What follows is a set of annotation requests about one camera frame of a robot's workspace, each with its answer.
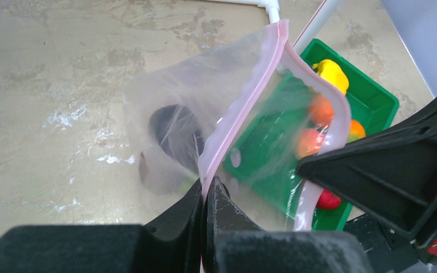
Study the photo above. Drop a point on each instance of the green toy mango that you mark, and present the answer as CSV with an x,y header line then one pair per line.
x,y
357,131

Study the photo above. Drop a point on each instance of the red toy tomato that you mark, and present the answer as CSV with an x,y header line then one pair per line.
x,y
328,201

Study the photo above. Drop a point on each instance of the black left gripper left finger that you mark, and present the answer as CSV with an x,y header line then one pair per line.
x,y
168,243

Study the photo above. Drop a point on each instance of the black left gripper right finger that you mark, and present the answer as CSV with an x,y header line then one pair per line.
x,y
232,242

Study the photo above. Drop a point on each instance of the purple toy eggplant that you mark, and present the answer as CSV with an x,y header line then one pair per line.
x,y
178,134

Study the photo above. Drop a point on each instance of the green plastic tray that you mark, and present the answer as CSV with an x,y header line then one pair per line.
x,y
263,158

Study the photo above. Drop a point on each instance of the clear zip top bag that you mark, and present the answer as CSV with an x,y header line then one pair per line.
x,y
226,87

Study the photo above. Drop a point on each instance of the yellow toy bell pepper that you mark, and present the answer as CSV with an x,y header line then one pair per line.
x,y
332,73

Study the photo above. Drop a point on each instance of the toy peach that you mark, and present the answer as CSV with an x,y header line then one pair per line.
x,y
308,142

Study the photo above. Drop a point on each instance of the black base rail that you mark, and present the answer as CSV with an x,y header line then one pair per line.
x,y
386,251

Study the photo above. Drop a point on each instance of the dark red toy apple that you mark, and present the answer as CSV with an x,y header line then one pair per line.
x,y
162,174

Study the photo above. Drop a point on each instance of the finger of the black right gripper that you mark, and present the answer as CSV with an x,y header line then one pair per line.
x,y
391,175

